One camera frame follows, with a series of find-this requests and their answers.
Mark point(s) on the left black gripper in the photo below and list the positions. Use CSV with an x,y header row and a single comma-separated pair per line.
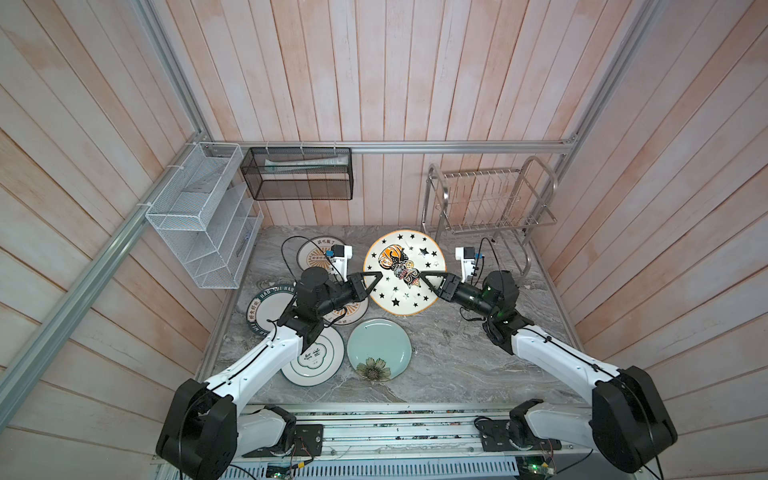
x,y
359,290

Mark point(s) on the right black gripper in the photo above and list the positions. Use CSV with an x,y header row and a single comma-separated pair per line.
x,y
449,289

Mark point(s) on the white star patterned plate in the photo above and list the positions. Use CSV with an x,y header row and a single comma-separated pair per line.
x,y
400,257

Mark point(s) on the mint green flower plate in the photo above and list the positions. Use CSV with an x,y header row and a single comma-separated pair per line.
x,y
379,350

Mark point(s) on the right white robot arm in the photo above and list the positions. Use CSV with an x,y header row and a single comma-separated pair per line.
x,y
624,417

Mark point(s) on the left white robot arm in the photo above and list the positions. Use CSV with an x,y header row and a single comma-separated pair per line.
x,y
240,372

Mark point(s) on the stainless steel dish rack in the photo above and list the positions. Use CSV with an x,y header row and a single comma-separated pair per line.
x,y
507,203

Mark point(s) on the sunburst plate near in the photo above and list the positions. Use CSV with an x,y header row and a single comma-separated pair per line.
x,y
349,314

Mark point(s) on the small sunburst plate far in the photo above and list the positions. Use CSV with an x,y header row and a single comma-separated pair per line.
x,y
313,253

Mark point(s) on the white plate green clover outline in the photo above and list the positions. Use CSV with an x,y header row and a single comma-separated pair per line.
x,y
319,363

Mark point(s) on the green rim lettered plate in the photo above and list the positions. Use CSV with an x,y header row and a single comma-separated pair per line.
x,y
267,307

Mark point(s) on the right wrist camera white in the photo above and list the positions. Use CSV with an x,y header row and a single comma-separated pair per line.
x,y
469,258

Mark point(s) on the black wire mesh basket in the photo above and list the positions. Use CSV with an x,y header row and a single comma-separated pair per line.
x,y
299,173

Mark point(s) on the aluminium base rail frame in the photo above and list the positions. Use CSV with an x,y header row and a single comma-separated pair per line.
x,y
410,441

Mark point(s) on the white wire mesh shelf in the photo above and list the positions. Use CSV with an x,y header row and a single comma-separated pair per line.
x,y
209,223

